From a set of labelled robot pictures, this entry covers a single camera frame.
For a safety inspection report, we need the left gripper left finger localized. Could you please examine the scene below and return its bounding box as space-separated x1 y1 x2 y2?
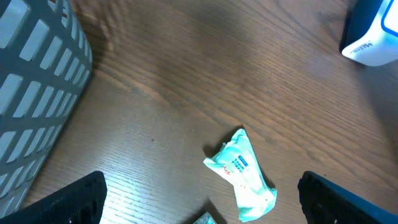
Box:
1 170 107 224

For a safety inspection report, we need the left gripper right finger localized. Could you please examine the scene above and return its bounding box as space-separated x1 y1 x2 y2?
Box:
298 170 397 224

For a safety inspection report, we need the teal wet-wipe packet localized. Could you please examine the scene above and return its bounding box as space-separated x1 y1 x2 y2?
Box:
203 128 277 222

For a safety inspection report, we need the green Kleenex tissue packet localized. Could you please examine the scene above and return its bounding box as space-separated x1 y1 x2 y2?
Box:
193 212 217 224

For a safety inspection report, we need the white barcode scanner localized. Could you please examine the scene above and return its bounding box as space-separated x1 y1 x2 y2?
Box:
341 0 397 67

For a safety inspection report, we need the grey plastic basket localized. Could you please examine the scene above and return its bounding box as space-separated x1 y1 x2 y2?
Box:
1 0 93 217

